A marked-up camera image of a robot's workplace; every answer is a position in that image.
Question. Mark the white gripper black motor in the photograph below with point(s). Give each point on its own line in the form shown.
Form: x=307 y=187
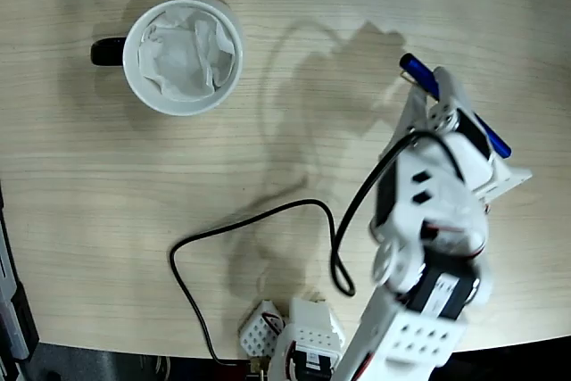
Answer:
x=439 y=115

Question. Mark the blue pen with metal clip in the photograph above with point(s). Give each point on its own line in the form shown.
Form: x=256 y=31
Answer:
x=421 y=72

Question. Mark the crumpled white paper tissue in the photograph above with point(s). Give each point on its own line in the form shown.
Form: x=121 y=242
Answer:
x=178 y=64

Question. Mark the brass fitting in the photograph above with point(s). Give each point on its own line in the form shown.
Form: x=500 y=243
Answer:
x=259 y=365

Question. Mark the grey black metal rack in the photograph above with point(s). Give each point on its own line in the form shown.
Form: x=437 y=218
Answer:
x=9 y=292

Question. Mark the gripper camera with white mount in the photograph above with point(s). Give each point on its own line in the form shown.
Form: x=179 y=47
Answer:
x=508 y=180

